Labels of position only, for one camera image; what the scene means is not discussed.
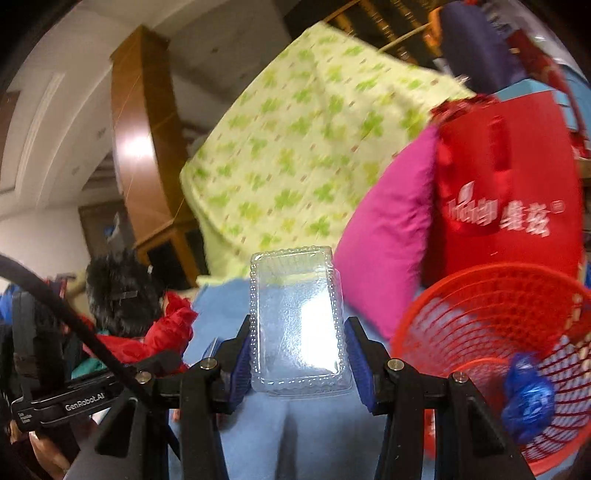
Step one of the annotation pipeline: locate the magenta pillow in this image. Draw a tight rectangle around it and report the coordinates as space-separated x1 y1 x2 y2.
333 124 439 342

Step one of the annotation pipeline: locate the purple cloth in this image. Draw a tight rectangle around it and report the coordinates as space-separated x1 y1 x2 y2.
438 2 513 93

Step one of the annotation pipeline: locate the blue blanket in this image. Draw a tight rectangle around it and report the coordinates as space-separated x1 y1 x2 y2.
168 272 393 480

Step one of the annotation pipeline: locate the crumpled blue plastic bag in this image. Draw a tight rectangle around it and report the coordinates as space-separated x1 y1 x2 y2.
501 353 557 444

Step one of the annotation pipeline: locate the dark wooden frame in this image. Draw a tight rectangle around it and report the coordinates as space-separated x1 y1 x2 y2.
286 0 444 65

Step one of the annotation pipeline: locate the clear plastic clamshell container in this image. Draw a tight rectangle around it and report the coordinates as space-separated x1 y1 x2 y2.
249 246 354 397

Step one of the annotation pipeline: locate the dark backpack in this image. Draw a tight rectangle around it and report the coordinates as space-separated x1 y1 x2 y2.
9 284 70 384

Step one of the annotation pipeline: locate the brown wooden cabinet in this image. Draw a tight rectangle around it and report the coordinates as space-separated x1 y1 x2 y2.
111 25 208 287

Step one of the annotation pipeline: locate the red printed tote bag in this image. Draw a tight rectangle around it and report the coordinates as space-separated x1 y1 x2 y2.
422 90 585 287

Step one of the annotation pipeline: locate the person's left hand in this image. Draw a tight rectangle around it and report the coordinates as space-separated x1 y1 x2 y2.
9 418 70 480

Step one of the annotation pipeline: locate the green clover print quilt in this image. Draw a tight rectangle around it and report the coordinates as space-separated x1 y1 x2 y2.
180 21 476 289

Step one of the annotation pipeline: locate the red plastic mesh basket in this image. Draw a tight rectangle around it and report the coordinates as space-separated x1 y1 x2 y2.
392 263 591 476

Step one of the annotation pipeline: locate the black cable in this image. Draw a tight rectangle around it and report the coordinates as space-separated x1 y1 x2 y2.
0 254 144 393

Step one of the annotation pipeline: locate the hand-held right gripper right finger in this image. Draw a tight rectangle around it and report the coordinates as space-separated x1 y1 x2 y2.
344 318 532 480

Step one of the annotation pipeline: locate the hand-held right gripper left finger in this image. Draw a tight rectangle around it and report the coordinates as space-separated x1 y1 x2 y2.
95 315 254 480

